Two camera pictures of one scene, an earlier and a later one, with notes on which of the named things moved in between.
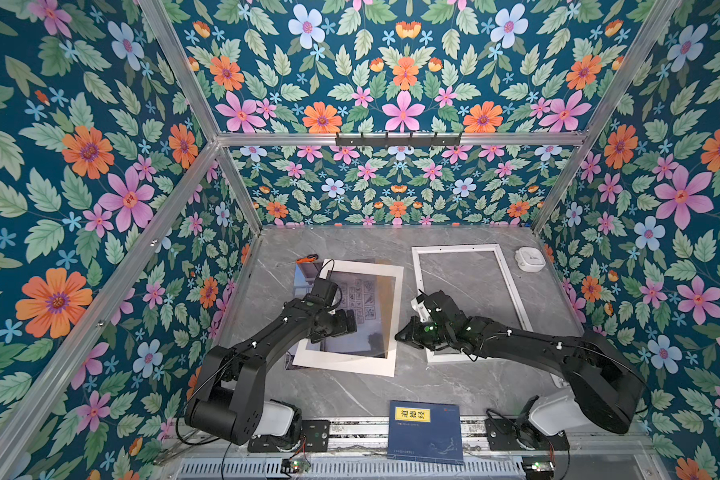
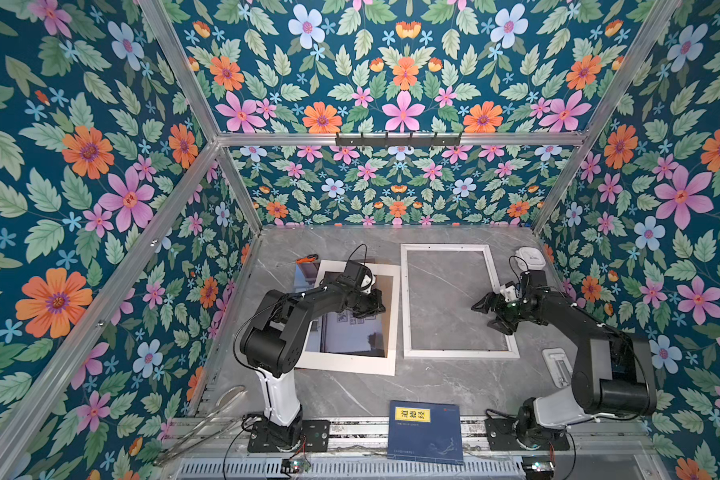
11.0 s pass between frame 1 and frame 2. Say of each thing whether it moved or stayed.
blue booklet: stayed
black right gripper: moved
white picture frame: moved
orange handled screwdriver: stayed
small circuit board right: stayed
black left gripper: moved
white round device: stayed
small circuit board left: stayed
